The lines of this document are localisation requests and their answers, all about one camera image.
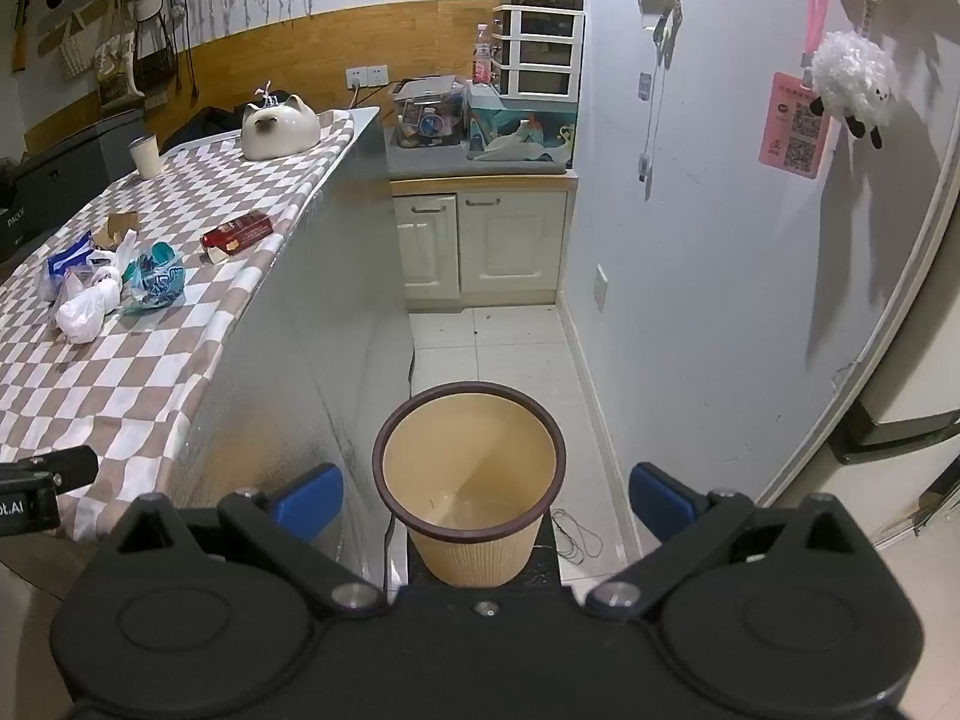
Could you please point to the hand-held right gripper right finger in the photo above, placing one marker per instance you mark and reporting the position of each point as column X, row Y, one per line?
column 661, row 504

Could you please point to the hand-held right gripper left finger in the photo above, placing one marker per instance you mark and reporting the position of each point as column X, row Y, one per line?
column 307, row 501

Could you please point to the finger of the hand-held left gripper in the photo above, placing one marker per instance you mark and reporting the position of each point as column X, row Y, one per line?
column 71, row 465

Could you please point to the beige ribbed waste bin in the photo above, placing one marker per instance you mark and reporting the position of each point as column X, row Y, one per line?
column 469, row 495

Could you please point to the teal printed plastic wrapper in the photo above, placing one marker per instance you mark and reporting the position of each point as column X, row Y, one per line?
column 156, row 277

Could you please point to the blue and white plastic bag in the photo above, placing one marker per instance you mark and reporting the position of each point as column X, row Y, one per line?
column 69, row 259

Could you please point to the red snack packet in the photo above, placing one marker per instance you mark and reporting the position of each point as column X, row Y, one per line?
column 238, row 236

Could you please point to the black box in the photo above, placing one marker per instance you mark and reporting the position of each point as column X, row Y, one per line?
column 16, row 229

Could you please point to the white refrigerator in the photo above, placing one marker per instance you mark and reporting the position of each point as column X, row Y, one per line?
column 900, row 330

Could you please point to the grey storage box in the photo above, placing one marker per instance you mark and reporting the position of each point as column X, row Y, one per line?
column 75, row 157

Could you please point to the cream kitchen cabinet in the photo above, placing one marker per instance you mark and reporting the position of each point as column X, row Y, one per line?
column 487, row 240

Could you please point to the white cup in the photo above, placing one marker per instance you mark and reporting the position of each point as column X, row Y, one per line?
column 146, row 157

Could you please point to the cat-shaped ceramic bowl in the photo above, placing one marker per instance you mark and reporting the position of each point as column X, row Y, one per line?
column 279, row 131

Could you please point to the beige hanging bag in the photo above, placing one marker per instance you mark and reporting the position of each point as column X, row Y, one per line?
column 116, row 71

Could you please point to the teal-rimmed glass tank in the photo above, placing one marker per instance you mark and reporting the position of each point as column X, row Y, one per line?
column 517, row 131

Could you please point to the clear plastic container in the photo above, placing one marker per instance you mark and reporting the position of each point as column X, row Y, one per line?
column 427, row 116

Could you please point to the small grey figurine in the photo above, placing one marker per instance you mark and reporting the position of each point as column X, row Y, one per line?
column 267, row 94

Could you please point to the black and white hanging bag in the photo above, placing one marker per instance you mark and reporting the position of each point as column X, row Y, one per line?
column 154, row 52

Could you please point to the white drawer organizer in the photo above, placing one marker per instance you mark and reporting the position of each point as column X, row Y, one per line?
column 540, row 52

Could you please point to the pink drink bottle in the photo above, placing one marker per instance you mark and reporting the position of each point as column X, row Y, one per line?
column 484, row 60

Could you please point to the white wall outlet plate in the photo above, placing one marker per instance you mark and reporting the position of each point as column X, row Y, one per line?
column 602, row 287

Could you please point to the white wall socket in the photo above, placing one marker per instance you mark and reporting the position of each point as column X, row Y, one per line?
column 366, row 76

